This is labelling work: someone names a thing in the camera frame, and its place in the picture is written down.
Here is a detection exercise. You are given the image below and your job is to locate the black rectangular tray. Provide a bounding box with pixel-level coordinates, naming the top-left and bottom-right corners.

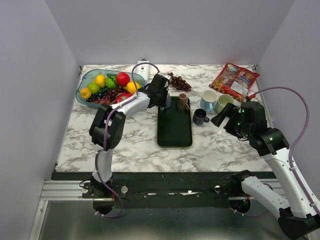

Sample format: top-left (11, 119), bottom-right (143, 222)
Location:
top-left (157, 96), bottom-right (193, 148)

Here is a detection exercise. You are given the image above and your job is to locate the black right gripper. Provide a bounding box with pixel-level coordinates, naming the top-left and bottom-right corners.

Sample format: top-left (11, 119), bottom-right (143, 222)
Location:
top-left (211, 101), bottom-right (253, 139)

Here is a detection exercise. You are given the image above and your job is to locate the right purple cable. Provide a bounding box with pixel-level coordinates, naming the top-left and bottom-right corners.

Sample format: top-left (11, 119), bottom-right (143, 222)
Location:
top-left (246, 86), bottom-right (320, 218)

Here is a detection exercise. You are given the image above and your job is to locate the red apple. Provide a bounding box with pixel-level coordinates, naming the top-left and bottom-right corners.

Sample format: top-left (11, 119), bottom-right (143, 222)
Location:
top-left (115, 72), bottom-right (131, 87)

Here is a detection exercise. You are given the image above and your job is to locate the light green ceramic mug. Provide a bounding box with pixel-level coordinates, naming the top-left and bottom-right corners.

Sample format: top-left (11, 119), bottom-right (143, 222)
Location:
top-left (215, 94), bottom-right (235, 114)

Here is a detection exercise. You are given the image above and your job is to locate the green lime with zigzag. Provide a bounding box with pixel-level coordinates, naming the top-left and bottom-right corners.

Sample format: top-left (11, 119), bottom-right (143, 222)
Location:
top-left (104, 75), bottom-right (117, 90)

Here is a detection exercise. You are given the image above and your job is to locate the teal plastic fruit basket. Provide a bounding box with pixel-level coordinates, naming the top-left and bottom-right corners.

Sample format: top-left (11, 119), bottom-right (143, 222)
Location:
top-left (75, 69), bottom-right (146, 108)

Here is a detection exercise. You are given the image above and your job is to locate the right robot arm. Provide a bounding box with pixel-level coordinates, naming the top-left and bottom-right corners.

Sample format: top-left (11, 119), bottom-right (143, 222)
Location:
top-left (210, 101), bottom-right (320, 240)

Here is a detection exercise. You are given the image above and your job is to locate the grey-blue small cup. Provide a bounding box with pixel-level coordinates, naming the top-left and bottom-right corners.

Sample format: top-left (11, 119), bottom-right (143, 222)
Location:
top-left (164, 95), bottom-right (172, 110)

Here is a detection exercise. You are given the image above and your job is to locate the loose red grape bunch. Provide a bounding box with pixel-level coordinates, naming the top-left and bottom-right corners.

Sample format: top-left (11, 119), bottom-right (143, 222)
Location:
top-left (168, 72), bottom-right (192, 92)

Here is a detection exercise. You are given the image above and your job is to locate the brown small cup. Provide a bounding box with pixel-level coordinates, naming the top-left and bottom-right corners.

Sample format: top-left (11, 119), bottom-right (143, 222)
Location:
top-left (176, 93), bottom-right (190, 111)

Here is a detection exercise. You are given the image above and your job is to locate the red snack packet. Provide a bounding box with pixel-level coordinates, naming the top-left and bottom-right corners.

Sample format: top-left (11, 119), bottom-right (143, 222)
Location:
top-left (209, 63), bottom-right (260, 103)

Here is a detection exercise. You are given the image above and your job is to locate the dark blue gold-rimmed cup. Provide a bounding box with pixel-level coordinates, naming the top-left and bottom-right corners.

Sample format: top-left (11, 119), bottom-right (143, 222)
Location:
top-left (192, 108), bottom-right (210, 126)

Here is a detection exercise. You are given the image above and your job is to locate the yellow lemon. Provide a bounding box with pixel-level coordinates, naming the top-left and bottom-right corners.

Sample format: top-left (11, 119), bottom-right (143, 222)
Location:
top-left (94, 74), bottom-right (106, 88)

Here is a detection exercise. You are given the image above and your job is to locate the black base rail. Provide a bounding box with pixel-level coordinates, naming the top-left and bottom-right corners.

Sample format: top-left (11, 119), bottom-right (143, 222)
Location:
top-left (82, 171), bottom-right (281, 210)

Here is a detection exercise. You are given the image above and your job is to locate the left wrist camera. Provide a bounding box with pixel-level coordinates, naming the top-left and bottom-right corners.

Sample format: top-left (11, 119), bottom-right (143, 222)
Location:
top-left (163, 74), bottom-right (172, 88)

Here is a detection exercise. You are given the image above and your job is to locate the orange fruit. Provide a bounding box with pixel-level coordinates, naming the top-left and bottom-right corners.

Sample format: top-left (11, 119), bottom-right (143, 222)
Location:
top-left (126, 81), bottom-right (141, 95)
top-left (79, 87), bottom-right (92, 100)

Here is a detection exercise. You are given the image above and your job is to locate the dark grape bunch in basket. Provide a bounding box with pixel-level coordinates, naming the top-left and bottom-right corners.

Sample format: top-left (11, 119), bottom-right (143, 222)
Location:
top-left (85, 86), bottom-right (129, 105)

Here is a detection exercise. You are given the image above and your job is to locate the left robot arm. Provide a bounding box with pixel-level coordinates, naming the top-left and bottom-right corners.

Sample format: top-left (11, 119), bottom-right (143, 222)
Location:
top-left (89, 73), bottom-right (171, 198)

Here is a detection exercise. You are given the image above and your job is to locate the light blue hexagonal mug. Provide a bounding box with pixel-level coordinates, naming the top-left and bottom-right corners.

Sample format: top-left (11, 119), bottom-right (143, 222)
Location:
top-left (200, 89), bottom-right (218, 113)

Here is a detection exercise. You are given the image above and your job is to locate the red dragon fruit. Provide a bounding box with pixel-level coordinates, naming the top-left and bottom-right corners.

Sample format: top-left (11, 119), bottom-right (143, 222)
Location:
top-left (111, 93), bottom-right (132, 104)

